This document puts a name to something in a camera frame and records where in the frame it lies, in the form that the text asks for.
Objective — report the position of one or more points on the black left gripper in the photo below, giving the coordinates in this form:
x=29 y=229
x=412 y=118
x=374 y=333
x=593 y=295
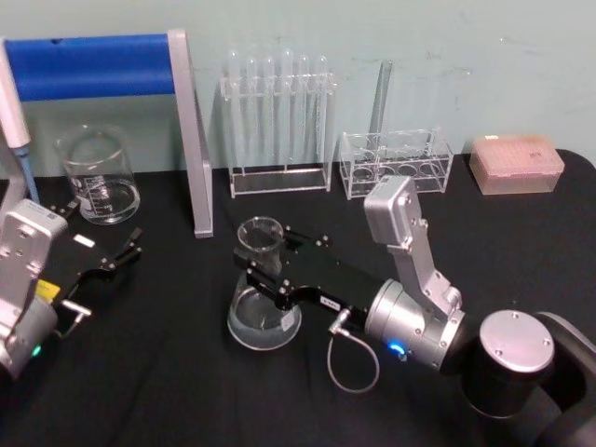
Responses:
x=77 y=261

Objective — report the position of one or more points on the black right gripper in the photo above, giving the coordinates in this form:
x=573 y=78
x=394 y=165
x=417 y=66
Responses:
x=335 y=274

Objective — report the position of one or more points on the glass conical flask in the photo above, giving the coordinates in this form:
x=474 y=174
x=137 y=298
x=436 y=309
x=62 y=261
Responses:
x=263 y=321

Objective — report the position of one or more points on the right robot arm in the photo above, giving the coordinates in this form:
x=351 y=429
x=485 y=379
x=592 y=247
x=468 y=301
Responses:
x=512 y=337

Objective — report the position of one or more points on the glass beaker with markings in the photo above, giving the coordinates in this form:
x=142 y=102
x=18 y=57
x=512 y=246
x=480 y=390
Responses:
x=100 y=186

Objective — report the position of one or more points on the clear acrylic pipette rack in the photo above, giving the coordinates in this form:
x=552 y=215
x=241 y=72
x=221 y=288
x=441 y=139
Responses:
x=279 y=181

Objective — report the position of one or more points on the clear acrylic test tube rack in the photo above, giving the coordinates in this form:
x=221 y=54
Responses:
x=396 y=181

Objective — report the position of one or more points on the grey pipettor with blue tip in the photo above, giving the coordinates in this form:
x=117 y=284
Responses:
x=14 y=107

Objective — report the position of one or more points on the black table cloth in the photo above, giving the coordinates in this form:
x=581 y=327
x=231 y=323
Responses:
x=186 y=396

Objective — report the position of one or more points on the grey stand with blue bars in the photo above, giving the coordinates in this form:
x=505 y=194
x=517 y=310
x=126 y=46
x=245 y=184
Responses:
x=93 y=65

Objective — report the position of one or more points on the glass test tube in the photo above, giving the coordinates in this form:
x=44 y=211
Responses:
x=384 y=93

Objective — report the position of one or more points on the pink pipette tip box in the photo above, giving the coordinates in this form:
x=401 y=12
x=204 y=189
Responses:
x=514 y=163

